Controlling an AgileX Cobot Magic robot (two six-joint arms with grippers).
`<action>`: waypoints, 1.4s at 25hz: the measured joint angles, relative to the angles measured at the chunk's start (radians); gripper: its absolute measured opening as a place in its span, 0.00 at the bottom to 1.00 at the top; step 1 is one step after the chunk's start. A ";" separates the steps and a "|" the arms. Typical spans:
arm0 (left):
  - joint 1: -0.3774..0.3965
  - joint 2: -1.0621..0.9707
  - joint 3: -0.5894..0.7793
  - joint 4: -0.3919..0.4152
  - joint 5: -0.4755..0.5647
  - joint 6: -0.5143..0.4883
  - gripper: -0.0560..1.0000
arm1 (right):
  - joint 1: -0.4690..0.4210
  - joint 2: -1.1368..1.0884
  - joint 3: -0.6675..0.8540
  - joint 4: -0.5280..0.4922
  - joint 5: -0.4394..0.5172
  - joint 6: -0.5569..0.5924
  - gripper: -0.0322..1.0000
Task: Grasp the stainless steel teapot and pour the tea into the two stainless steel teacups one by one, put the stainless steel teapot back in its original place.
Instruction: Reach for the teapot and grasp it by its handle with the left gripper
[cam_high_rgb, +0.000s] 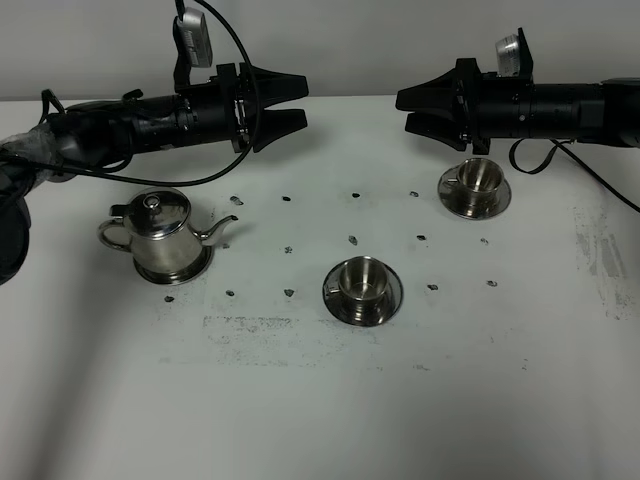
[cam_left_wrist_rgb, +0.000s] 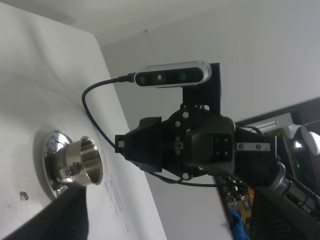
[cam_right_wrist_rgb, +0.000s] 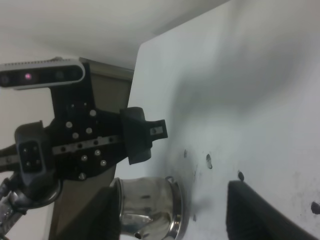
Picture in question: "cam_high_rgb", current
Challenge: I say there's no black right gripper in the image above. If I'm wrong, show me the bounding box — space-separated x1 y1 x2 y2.
395 57 533 154

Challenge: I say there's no near stainless steel teacup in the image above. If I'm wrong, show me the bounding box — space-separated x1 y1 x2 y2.
323 256 390 304

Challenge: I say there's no stainless steel teacup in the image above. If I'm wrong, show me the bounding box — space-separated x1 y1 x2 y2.
323 256 390 304
439 157 505 207

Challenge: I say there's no black right camera cable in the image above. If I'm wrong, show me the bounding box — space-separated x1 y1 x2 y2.
508 137 640 211

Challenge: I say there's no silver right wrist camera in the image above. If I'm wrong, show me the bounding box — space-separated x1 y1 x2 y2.
495 28 534 80

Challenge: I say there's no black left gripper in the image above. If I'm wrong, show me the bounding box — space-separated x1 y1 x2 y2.
187 62 307 153

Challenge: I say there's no black left camera cable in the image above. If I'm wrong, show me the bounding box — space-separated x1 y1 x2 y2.
39 0 261 187

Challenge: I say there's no stainless steel teapot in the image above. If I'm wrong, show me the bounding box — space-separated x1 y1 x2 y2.
97 187 238 273

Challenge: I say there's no steel teapot saucer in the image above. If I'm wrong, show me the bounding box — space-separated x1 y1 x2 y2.
133 247 214 285

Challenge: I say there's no near stainless steel saucer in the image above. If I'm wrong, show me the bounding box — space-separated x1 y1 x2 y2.
322 262 404 327

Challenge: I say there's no far stainless steel saucer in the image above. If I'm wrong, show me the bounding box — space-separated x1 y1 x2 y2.
437 165 512 220

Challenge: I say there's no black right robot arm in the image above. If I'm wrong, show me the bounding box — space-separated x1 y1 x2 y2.
395 58 639 155

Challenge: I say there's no stainless steel saucer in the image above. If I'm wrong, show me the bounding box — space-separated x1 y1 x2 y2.
322 262 404 327
437 165 512 220

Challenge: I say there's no far stainless steel teacup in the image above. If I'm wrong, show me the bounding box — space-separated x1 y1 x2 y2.
439 157 505 207

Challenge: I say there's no black camera cable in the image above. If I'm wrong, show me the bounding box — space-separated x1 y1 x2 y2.
508 137 640 211
39 0 261 187

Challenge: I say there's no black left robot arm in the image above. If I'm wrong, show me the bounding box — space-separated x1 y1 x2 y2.
1 64 309 282

